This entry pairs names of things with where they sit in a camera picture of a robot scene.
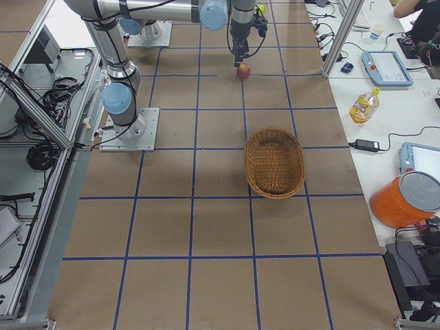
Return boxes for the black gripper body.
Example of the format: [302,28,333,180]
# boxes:
[233,38,249,61]

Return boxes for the red apple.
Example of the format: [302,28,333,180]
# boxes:
[236,63,251,80]

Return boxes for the green apple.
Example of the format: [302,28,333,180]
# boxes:
[255,4,265,14]

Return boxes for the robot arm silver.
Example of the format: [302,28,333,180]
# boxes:
[66,1,145,140]
[119,1,267,67]

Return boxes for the woven wicker basket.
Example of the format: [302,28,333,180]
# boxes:
[245,126,305,199]

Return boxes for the dark blue computer mouse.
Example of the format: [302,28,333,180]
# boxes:
[340,62,354,74]

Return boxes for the orange juice bottle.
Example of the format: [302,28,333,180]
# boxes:
[349,87,381,124]

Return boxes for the paper cup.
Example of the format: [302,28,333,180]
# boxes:
[369,24,384,41]

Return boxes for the blue teach pendant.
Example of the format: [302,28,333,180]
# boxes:
[399,142,440,181]
[361,51,413,87]

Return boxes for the black power adapter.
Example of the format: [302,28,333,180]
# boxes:
[349,139,380,153]

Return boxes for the orange cylindrical container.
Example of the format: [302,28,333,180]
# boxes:
[369,171,439,229]

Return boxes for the black braided cable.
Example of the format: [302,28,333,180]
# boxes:
[225,10,270,58]

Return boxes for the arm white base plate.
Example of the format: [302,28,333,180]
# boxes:
[98,108,160,152]
[128,21,173,48]

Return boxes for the aluminium frame post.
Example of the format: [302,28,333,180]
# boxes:
[322,0,364,78]

